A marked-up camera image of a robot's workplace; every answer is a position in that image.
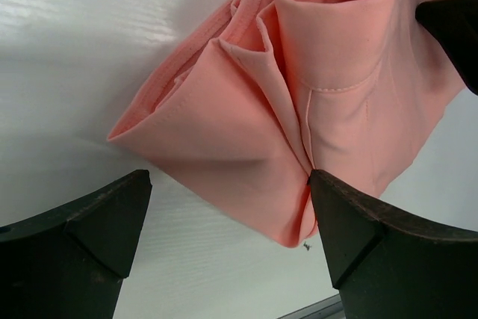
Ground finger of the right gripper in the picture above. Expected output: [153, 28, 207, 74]
[415, 0, 477, 94]

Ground aluminium mounting rail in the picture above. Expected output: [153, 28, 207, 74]
[279, 294, 345, 319]

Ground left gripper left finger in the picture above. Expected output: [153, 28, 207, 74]
[1, 170, 152, 319]

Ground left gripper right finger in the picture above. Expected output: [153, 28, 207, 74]
[308, 170, 477, 319]

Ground pink skirt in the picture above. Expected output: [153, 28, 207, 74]
[108, 0, 464, 247]

